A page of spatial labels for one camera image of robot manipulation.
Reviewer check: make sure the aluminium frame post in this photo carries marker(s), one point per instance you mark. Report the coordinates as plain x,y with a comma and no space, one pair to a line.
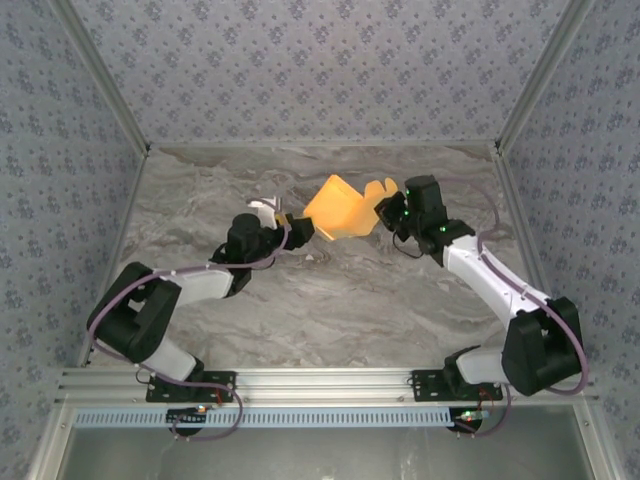
542,75
102,75

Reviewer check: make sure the aluminium frame rail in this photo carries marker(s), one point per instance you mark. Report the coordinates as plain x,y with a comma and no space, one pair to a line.
325,382

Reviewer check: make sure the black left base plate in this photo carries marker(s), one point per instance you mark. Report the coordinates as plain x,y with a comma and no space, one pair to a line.
220,387

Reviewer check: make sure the yellow paper box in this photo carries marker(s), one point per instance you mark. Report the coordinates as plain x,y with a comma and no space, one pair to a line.
340,212

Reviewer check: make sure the aluminium left frame post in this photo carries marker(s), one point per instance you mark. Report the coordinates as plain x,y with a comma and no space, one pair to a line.
102,75

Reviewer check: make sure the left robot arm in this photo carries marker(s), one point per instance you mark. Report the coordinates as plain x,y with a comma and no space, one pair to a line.
195,287

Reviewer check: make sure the right controller board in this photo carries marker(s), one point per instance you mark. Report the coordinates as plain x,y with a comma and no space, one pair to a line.
470,417

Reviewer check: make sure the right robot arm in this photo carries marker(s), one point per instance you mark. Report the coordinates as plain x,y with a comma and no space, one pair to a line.
480,272

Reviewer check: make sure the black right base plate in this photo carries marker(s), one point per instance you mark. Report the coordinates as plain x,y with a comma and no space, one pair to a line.
430,385

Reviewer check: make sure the controller board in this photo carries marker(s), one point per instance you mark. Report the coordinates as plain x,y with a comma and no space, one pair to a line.
470,417
187,415

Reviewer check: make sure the aluminium right frame post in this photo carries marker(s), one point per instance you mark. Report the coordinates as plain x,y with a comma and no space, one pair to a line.
542,75

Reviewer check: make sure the aluminium right side rail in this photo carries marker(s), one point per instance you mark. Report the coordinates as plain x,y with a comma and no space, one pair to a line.
520,220

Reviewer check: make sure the grey metal panel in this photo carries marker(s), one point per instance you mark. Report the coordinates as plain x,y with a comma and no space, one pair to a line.
325,452

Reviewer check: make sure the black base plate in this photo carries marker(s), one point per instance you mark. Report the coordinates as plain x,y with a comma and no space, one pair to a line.
220,387
430,385

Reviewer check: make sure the aluminium left side rail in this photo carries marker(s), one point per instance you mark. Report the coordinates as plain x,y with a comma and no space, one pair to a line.
117,240

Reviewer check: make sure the left controller board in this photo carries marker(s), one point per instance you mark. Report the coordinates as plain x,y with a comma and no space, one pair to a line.
187,415

